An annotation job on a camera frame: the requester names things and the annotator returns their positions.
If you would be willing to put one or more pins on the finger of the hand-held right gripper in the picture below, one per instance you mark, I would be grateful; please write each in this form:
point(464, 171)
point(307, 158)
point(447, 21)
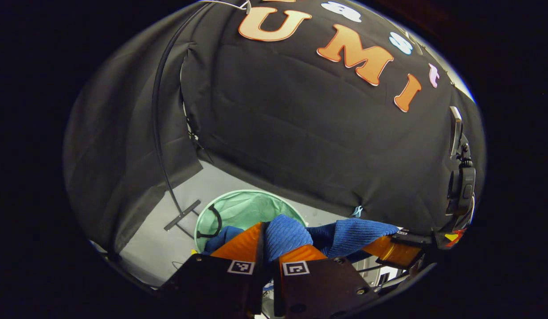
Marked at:
point(398, 252)

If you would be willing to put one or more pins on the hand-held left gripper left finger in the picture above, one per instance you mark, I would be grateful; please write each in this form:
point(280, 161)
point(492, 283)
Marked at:
point(212, 283)

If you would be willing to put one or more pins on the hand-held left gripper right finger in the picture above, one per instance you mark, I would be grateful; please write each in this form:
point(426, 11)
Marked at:
point(318, 288)

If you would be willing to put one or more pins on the green laundry hamper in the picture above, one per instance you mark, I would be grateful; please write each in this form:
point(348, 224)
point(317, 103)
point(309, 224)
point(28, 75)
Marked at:
point(252, 208)

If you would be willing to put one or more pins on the black clothes rack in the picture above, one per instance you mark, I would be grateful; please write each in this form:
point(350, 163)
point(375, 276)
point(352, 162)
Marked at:
point(182, 215)

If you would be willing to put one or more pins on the white plastic hanger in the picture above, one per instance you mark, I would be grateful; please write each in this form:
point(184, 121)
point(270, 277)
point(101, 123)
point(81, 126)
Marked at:
point(248, 8)

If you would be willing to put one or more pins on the small light blue clip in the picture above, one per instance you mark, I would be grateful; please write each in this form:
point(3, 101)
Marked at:
point(357, 212)

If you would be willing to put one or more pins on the black backdrop cloth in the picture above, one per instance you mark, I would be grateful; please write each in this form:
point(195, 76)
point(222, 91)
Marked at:
point(300, 133)

